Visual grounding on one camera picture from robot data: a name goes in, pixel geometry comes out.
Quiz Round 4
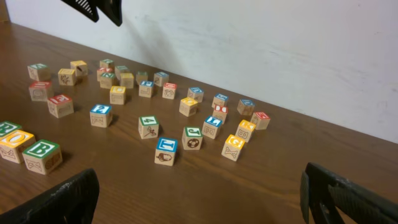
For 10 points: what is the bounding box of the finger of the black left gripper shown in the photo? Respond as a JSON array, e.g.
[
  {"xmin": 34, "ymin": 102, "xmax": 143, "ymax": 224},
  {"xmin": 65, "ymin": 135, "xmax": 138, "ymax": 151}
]
[
  {"xmin": 62, "ymin": 0, "xmax": 99, "ymax": 22},
  {"xmin": 96, "ymin": 0, "xmax": 123, "ymax": 27}
]

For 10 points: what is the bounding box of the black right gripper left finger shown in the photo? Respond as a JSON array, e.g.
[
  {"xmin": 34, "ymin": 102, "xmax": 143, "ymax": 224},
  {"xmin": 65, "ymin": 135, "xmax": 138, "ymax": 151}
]
[{"xmin": 1, "ymin": 168, "xmax": 100, "ymax": 223}]

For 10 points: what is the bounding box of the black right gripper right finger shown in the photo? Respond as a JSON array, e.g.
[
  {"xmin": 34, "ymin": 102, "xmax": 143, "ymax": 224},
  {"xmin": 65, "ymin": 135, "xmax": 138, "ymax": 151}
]
[{"xmin": 300, "ymin": 162, "xmax": 397, "ymax": 224}]

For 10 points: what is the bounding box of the green B block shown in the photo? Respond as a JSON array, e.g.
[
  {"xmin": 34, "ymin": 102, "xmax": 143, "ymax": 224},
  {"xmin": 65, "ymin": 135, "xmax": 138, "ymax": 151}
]
[{"xmin": 22, "ymin": 139, "xmax": 63, "ymax": 175}]

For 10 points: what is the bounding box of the yellow O block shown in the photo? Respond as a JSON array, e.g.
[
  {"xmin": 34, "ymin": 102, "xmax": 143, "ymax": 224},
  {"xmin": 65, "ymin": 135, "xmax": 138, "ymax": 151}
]
[
  {"xmin": 1, "ymin": 130, "xmax": 36, "ymax": 164},
  {"xmin": 179, "ymin": 97, "xmax": 198, "ymax": 117}
]

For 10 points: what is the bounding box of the green R block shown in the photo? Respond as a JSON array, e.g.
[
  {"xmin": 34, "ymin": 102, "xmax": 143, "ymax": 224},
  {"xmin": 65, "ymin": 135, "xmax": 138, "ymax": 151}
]
[{"xmin": 0, "ymin": 121, "xmax": 22, "ymax": 138}]

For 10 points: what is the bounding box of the blue T block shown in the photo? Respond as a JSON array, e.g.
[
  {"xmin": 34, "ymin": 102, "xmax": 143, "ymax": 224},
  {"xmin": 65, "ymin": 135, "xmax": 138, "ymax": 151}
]
[{"xmin": 154, "ymin": 138, "xmax": 178, "ymax": 166}]

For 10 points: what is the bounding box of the green block far top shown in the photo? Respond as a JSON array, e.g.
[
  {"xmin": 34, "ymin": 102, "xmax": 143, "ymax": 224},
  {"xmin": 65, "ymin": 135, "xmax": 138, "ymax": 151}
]
[{"xmin": 99, "ymin": 59, "xmax": 115, "ymax": 69}]

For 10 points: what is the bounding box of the green L block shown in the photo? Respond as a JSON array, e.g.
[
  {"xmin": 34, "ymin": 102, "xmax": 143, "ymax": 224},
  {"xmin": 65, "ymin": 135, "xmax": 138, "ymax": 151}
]
[{"xmin": 114, "ymin": 65, "xmax": 130, "ymax": 80}]

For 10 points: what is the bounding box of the yellow K block left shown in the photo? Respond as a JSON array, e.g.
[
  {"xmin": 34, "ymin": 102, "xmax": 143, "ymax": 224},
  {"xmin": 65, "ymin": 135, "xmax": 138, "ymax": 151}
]
[{"xmin": 70, "ymin": 60, "xmax": 88, "ymax": 77}]

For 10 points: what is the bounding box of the yellow k block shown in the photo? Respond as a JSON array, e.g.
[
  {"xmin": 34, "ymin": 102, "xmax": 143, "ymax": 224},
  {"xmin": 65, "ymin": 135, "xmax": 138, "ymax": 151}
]
[
  {"xmin": 70, "ymin": 60, "xmax": 88, "ymax": 77},
  {"xmin": 235, "ymin": 119, "xmax": 256, "ymax": 142}
]

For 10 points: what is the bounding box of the red A block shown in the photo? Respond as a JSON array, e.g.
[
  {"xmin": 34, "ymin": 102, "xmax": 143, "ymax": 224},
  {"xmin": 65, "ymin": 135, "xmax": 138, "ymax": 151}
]
[{"xmin": 97, "ymin": 67, "xmax": 114, "ymax": 82}]

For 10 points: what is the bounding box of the green N block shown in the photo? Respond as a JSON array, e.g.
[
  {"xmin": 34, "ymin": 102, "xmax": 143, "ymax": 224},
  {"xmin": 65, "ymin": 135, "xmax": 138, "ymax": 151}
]
[{"xmin": 99, "ymin": 73, "xmax": 117, "ymax": 89}]

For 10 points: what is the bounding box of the green Z block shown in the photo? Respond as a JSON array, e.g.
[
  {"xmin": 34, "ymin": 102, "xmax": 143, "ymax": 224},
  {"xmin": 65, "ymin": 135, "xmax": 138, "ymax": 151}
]
[{"xmin": 136, "ymin": 71, "xmax": 148, "ymax": 85}]

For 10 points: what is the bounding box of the yellow block near Z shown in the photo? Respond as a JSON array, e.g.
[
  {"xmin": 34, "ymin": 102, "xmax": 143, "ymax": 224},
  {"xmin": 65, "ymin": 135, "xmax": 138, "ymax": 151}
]
[{"xmin": 120, "ymin": 73, "xmax": 134, "ymax": 89}]

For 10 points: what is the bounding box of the yellow S block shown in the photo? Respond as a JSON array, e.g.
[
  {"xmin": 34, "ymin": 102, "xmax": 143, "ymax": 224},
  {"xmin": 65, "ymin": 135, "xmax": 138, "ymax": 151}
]
[{"xmin": 58, "ymin": 68, "xmax": 76, "ymax": 86}]

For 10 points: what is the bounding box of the green V block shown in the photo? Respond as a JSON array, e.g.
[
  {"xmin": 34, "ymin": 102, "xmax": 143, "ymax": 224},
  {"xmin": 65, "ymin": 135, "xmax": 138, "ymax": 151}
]
[{"xmin": 27, "ymin": 63, "xmax": 51, "ymax": 82}]

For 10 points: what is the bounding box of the blue block top row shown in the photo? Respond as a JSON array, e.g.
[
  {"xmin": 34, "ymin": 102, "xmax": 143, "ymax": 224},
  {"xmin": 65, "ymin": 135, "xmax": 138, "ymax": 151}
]
[{"xmin": 154, "ymin": 72, "xmax": 169, "ymax": 87}]

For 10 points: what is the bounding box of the yellow C block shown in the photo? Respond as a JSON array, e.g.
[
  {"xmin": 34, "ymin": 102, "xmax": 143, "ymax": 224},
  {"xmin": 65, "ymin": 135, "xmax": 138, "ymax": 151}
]
[{"xmin": 109, "ymin": 86, "xmax": 126, "ymax": 105}]

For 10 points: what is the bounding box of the blue P block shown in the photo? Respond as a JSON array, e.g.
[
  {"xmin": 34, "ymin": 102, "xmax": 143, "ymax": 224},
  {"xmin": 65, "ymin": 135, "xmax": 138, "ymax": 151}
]
[{"xmin": 139, "ymin": 80, "xmax": 154, "ymax": 98}]

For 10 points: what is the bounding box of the blue 2 block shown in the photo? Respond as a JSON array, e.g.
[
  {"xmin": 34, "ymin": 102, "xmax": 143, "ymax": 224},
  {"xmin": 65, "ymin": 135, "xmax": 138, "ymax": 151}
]
[{"xmin": 90, "ymin": 104, "xmax": 113, "ymax": 128}]

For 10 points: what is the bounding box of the red U block lower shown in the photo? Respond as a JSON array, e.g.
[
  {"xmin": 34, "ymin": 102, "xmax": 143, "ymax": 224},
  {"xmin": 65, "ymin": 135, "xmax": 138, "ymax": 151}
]
[{"xmin": 29, "ymin": 81, "xmax": 54, "ymax": 101}]

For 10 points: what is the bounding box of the red u block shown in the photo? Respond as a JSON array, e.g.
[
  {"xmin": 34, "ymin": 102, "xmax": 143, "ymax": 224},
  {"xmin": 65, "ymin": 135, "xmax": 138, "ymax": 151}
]
[
  {"xmin": 162, "ymin": 83, "xmax": 177, "ymax": 100},
  {"xmin": 29, "ymin": 81, "xmax": 54, "ymax": 101}
]

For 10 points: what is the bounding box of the red E block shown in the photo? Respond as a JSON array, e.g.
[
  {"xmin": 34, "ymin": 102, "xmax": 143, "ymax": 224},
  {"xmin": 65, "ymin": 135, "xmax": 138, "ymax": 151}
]
[{"xmin": 47, "ymin": 94, "xmax": 74, "ymax": 118}]

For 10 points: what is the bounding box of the red U block upper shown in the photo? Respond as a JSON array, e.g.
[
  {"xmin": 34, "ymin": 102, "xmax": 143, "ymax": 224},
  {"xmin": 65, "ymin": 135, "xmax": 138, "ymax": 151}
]
[{"xmin": 162, "ymin": 83, "xmax": 177, "ymax": 100}]

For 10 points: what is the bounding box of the green 4 block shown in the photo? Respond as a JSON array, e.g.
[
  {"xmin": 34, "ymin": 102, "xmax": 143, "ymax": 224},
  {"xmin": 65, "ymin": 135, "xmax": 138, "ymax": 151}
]
[{"xmin": 138, "ymin": 115, "xmax": 159, "ymax": 139}]

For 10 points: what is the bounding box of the blue D block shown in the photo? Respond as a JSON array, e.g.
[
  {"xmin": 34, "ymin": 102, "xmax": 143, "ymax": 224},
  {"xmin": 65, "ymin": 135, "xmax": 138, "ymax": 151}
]
[{"xmin": 187, "ymin": 87, "xmax": 204, "ymax": 103}]

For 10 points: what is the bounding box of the red M block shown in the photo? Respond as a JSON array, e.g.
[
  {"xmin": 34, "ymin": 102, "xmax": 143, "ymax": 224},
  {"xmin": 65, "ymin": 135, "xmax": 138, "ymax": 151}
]
[{"xmin": 251, "ymin": 111, "xmax": 271, "ymax": 130}]

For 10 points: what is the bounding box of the green J block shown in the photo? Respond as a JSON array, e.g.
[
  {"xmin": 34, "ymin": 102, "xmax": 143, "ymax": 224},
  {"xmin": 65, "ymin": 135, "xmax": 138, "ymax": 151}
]
[{"xmin": 182, "ymin": 126, "xmax": 203, "ymax": 150}]

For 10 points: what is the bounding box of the yellow K block right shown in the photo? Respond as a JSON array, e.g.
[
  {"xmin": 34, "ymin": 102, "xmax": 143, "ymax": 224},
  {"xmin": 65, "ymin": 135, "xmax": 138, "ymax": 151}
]
[{"xmin": 235, "ymin": 119, "xmax": 256, "ymax": 142}]

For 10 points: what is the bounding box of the yellow G block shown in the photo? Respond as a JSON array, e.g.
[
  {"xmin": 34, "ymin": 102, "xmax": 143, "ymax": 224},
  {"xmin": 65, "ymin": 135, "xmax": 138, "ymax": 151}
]
[{"xmin": 221, "ymin": 134, "xmax": 245, "ymax": 161}]

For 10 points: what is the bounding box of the blue 5 block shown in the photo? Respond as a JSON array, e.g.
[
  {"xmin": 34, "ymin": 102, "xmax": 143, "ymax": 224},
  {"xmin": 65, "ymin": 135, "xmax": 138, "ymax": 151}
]
[{"xmin": 211, "ymin": 93, "xmax": 229, "ymax": 108}]

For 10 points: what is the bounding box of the blue Q block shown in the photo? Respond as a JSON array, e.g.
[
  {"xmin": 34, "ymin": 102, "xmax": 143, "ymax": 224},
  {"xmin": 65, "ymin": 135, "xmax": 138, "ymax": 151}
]
[{"xmin": 237, "ymin": 99, "xmax": 255, "ymax": 116}]

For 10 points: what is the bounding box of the red I block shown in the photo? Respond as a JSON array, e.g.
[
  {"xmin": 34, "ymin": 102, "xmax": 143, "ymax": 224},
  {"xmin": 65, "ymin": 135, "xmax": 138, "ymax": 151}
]
[{"xmin": 213, "ymin": 105, "xmax": 228, "ymax": 124}]

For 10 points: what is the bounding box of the blue L block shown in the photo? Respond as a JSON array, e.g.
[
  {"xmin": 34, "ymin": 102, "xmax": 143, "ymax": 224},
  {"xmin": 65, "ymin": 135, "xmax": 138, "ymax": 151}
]
[{"xmin": 201, "ymin": 116, "xmax": 222, "ymax": 139}]

